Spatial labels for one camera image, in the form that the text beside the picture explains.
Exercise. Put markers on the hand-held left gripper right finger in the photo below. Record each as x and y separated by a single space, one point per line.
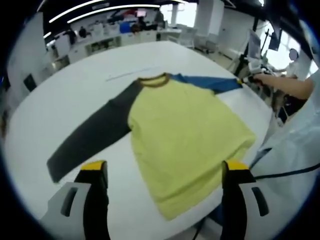
232 200

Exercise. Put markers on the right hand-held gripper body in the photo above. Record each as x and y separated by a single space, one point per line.
256 69

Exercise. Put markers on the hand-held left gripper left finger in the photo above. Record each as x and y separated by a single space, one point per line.
92 200

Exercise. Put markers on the yellow garment grey blue sleeves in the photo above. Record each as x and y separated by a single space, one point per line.
180 137

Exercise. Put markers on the person's right hand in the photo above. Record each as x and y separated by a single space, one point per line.
260 80

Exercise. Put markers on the monitor on stand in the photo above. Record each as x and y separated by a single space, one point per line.
255 43

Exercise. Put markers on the dark hanging screen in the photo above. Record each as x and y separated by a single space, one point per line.
274 40

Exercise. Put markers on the white pillar by window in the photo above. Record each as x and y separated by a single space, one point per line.
208 17

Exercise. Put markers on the person's white shirt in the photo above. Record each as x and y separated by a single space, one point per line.
295 140

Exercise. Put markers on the blue crate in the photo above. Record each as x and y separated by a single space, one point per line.
125 27

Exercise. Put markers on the black bin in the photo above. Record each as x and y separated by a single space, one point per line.
30 82

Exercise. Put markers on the white cabinet row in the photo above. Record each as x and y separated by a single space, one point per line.
105 46

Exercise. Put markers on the white pillar beside black bin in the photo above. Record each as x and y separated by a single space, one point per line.
27 50

